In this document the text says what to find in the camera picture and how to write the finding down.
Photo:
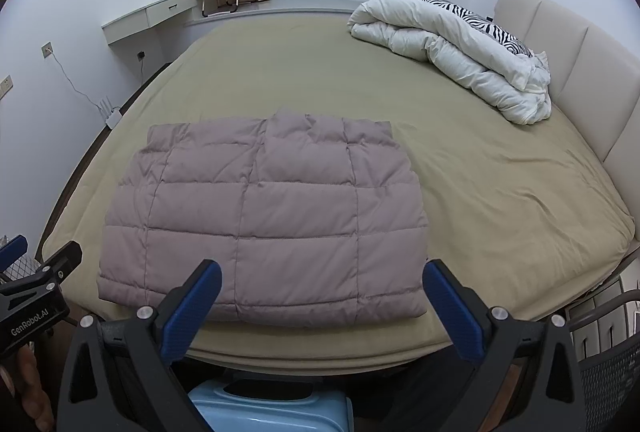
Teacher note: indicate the light blue suitcase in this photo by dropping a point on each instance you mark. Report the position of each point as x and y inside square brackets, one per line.
[270, 407]

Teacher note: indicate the dusty pink down jacket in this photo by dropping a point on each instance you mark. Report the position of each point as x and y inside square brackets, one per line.
[260, 217]

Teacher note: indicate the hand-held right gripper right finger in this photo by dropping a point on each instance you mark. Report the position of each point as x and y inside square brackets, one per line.
[452, 307]

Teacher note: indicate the white drawer cabinet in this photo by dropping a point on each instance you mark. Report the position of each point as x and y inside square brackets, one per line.
[600, 312]

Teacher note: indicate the beige padded headboard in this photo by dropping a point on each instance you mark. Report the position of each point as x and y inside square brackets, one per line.
[575, 52]

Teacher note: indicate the zebra print pillow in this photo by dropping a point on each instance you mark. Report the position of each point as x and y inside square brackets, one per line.
[480, 20]

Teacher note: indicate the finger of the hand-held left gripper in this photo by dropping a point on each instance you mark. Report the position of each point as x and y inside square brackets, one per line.
[12, 249]
[62, 259]

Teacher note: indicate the black mesh chair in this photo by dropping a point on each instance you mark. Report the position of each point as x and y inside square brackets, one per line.
[615, 382]

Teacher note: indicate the white duvet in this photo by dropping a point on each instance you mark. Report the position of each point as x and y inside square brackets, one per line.
[480, 62]

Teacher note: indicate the white wall desk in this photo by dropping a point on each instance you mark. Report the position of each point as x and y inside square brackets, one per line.
[150, 15]

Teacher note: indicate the bed with beige sheet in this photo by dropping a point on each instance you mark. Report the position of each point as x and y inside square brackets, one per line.
[500, 192]

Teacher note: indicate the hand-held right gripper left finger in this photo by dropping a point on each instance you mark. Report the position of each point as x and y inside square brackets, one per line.
[200, 302]

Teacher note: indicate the white router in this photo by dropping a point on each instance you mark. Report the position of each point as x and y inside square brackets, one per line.
[111, 115]

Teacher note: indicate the wall socket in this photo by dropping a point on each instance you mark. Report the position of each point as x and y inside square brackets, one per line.
[47, 50]

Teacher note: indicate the person's left hand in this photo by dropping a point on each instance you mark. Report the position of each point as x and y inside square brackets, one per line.
[25, 387]

